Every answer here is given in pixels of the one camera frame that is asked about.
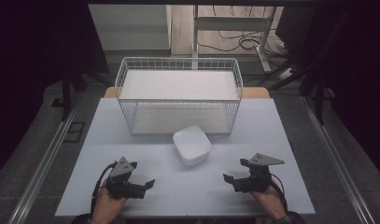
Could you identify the person's left hand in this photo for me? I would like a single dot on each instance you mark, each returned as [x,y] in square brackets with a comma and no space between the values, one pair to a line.
[108,207]

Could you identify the black metal stand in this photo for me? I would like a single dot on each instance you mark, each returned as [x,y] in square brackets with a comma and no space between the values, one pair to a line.
[66,90]
[319,93]

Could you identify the metal floor rail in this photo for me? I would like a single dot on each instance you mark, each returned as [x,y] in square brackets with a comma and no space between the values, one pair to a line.
[44,158]
[337,158]

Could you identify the person's right hand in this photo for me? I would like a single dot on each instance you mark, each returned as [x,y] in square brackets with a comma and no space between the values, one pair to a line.
[270,202]

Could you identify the wooden table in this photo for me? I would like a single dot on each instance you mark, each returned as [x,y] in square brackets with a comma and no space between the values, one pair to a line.
[256,92]

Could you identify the white metal desk frame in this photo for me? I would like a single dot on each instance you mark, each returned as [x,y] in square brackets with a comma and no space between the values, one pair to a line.
[231,23]

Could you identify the white cabinet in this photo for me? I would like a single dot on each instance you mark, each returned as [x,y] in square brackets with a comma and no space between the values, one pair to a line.
[131,26]

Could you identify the white square bowl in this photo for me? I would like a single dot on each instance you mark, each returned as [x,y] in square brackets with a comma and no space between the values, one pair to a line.
[192,143]

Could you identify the white power strip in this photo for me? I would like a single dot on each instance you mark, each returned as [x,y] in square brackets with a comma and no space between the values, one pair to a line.
[285,73]

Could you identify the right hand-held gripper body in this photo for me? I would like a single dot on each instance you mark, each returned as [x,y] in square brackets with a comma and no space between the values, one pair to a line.
[256,177]

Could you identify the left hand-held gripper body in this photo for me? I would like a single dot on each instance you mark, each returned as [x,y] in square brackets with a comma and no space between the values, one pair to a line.
[122,179]

